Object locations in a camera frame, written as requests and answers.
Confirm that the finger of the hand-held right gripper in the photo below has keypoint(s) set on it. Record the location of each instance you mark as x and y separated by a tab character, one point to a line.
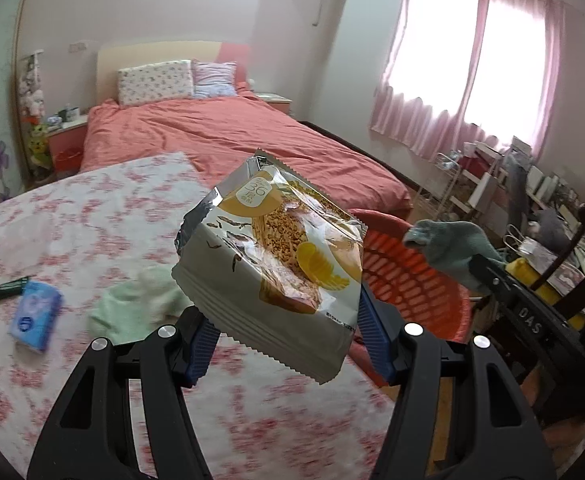
492	277

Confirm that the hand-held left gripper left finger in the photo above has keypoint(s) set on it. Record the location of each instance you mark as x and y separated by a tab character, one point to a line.
202	347

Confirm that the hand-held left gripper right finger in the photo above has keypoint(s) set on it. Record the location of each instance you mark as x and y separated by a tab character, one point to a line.
372	337

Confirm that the grey green sock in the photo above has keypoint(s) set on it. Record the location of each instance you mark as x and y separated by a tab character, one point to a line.
447	245

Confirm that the red plastic laundry basket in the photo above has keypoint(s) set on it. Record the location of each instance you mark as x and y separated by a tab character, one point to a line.
412	280

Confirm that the silver snack packet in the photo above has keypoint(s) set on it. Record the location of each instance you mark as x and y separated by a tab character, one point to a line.
272	270

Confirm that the yellow bag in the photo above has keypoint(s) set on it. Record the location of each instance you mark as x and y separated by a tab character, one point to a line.
520	271

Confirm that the light green sock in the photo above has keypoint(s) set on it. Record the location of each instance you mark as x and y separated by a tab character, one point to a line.
122	310

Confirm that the white shelf cart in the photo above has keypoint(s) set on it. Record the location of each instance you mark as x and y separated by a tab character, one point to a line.
477	185

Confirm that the grey office chair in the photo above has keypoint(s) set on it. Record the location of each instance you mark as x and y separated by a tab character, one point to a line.
516	180

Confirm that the red floral tablecloth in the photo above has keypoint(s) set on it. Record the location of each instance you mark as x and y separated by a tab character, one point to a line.
97	230

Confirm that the blue tissue pack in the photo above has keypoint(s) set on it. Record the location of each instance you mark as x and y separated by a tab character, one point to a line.
35	317

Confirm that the pink curtain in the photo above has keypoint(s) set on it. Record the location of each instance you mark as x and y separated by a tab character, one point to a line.
552	60
387	110

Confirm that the dark green tube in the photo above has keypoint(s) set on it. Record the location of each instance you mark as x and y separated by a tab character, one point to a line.
10	288

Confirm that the bed with coral duvet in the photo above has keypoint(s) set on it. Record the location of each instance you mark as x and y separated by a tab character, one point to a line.
252	135

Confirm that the pink nightstand with clutter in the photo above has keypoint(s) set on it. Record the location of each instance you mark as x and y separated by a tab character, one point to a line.
67	145

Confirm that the yellow green plush toy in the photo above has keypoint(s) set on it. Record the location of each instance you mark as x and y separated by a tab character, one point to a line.
40	145

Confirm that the pink striped pillow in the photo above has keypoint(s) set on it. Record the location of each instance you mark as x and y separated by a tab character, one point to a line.
215	80

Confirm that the white floral pillow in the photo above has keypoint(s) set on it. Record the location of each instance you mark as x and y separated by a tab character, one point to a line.
155	82

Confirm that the hanging plush toys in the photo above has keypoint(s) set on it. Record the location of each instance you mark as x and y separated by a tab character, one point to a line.
31	90

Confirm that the white pipe cover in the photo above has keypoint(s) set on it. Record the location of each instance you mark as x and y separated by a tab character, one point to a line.
322	0

